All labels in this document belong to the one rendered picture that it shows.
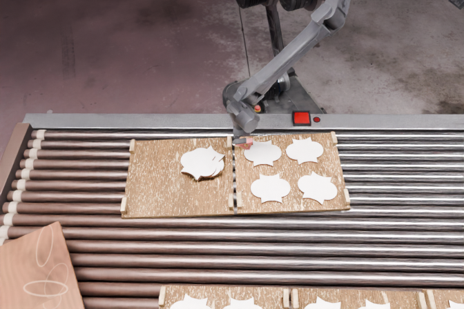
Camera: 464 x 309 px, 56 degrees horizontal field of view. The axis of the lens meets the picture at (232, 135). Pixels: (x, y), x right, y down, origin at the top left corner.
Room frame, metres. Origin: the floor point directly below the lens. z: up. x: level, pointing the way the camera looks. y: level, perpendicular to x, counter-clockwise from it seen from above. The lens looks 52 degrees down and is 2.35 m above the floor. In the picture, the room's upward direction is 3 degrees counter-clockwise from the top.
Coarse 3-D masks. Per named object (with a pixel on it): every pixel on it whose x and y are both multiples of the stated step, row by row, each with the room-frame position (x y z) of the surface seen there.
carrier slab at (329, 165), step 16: (272, 144) 1.05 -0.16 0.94; (288, 144) 1.05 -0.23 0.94; (320, 144) 1.04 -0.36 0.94; (240, 160) 0.98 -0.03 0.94; (288, 160) 0.97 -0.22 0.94; (320, 160) 0.96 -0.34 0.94; (336, 160) 0.96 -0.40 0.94; (240, 176) 0.91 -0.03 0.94; (256, 176) 0.90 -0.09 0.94; (288, 176) 0.90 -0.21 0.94; (336, 176) 0.89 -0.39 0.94; (256, 208) 0.76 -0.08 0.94; (272, 208) 0.76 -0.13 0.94; (288, 208) 0.76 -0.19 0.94; (304, 208) 0.75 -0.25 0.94; (320, 208) 0.75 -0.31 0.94; (336, 208) 0.75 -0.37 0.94
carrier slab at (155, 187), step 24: (144, 144) 1.08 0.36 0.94; (168, 144) 1.07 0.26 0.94; (192, 144) 1.07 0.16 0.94; (216, 144) 1.06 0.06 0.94; (144, 168) 0.96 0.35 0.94; (168, 168) 0.96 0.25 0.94; (144, 192) 0.85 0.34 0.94; (168, 192) 0.85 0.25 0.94; (192, 192) 0.84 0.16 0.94; (216, 192) 0.84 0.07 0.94; (144, 216) 0.75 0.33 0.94; (168, 216) 0.75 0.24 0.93; (192, 216) 0.75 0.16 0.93
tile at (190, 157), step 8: (192, 152) 0.99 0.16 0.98; (200, 152) 0.99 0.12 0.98; (184, 160) 0.96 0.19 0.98; (192, 160) 0.96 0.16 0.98; (200, 160) 0.96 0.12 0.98; (208, 160) 0.96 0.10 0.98; (184, 168) 0.92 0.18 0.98; (192, 168) 0.92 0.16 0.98; (200, 168) 0.92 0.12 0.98; (208, 168) 0.92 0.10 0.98; (200, 176) 0.89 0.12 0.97; (208, 176) 0.89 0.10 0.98
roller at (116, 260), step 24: (72, 264) 0.60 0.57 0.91; (96, 264) 0.59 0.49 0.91; (120, 264) 0.59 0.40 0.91; (144, 264) 0.58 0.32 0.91; (168, 264) 0.58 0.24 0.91; (192, 264) 0.57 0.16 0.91; (216, 264) 0.57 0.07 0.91; (240, 264) 0.56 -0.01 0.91; (264, 264) 0.56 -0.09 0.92; (288, 264) 0.56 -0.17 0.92; (312, 264) 0.55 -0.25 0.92; (336, 264) 0.55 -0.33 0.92; (360, 264) 0.54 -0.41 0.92; (384, 264) 0.54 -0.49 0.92; (408, 264) 0.54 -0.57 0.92; (432, 264) 0.53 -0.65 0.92; (456, 264) 0.53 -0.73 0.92
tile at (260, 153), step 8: (256, 144) 1.05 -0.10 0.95; (264, 144) 1.04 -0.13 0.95; (248, 152) 1.01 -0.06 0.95; (256, 152) 1.00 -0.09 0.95; (264, 152) 1.00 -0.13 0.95; (272, 152) 1.00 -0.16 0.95; (280, 152) 1.00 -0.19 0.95; (248, 160) 0.97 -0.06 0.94; (256, 160) 0.97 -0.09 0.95; (264, 160) 0.97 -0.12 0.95; (272, 160) 0.96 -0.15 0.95
